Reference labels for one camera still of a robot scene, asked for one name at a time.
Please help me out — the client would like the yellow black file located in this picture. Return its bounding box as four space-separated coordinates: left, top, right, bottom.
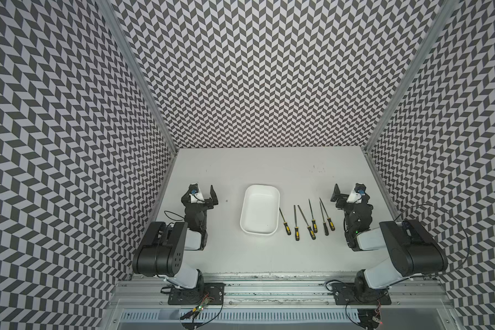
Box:
279 208 292 236
294 205 300 241
320 201 329 236
298 205 316 240
320 198 335 231
308 199 318 233

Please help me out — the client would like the white plastic storage box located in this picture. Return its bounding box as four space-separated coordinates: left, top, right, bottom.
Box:
239 184 281 237

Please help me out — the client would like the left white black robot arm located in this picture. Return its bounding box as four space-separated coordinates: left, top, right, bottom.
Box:
132 184 219 294

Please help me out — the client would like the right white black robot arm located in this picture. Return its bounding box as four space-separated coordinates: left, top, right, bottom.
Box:
331 183 448 302

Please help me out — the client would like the left base wiring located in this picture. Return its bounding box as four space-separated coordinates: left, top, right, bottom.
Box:
179 294 226 330

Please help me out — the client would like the base wiring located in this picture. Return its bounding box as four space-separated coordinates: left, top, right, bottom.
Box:
179 294 226 330
324 279 384 330

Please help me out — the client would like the right base wiring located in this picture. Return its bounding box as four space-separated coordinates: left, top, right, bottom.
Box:
324 279 384 330

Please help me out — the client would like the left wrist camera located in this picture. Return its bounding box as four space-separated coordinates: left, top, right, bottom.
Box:
189 189 205 204

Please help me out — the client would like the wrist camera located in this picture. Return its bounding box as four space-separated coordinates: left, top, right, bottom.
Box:
189 189 205 204
346 190 364 204

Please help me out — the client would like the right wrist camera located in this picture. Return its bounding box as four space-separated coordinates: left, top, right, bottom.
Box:
346 190 364 204

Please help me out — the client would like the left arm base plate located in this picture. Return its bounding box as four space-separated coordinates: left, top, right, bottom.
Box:
168 283 226 307

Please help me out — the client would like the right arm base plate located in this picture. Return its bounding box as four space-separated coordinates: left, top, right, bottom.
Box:
329 281 392 306

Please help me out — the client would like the aluminium mounting rail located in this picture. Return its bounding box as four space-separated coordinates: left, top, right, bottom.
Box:
107 272 453 309

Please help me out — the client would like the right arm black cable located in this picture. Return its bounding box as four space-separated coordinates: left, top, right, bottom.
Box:
391 203 471 269

